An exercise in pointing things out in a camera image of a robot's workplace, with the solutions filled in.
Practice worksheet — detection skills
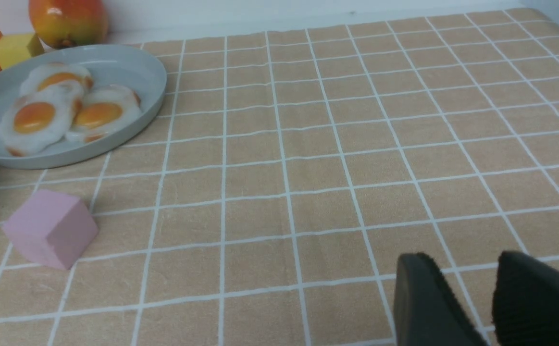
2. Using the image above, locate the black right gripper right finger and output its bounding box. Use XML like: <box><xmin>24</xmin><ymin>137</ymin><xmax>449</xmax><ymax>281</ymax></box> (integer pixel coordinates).
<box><xmin>492</xmin><ymin>250</ymin><xmax>559</xmax><ymax>346</ymax></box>

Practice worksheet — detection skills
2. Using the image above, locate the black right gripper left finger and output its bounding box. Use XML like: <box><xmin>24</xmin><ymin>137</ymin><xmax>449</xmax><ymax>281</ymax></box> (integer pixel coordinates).
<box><xmin>393</xmin><ymin>253</ymin><xmax>487</xmax><ymax>346</ymax></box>

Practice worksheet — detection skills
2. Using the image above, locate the fried egg toy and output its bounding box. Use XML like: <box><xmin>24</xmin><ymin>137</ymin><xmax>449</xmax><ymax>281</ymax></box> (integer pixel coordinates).
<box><xmin>0</xmin><ymin>81</ymin><xmax>85</xmax><ymax>156</ymax></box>
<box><xmin>65</xmin><ymin>85</ymin><xmax>142</xmax><ymax>144</ymax></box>
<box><xmin>19</xmin><ymin>62</ymin><xmax>93</xmax><ymax>96</ymax></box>

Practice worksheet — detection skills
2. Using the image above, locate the beige checkered tablecloth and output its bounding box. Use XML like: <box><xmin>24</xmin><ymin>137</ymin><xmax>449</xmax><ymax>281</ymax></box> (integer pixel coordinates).
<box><xmin>0</xmin><ymin>7</ymin><xmax>559</xmax><ymax>346</ymax></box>

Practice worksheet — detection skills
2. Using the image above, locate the pink foam cube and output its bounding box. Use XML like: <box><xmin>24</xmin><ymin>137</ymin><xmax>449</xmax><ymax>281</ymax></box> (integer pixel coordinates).
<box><xmin>2</xmin><ymin>190</ymin><xmax>99</xmax><ymax>270</ymax></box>

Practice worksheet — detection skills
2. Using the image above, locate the grey plate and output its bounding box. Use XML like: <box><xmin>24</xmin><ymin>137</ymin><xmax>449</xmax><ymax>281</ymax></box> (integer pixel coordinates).
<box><xmin>0</xmin><ymin>44</ymin><xmax>167</xmax><ymax>170</ymax></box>

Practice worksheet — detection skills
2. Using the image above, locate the red yellow mango toy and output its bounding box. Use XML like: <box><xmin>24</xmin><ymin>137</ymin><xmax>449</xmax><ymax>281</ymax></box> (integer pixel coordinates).
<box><xmin>27</xmin><ymin>0</ymin><xmax>109</xmax><ymax>49</ymax></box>

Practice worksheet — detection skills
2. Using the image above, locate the yellow foam cube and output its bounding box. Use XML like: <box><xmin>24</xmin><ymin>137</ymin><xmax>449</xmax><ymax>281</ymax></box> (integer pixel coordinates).
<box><xmin>0</xmin><ymin>33</ymin><xmax>45</xmax><ymax>70</ymax></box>

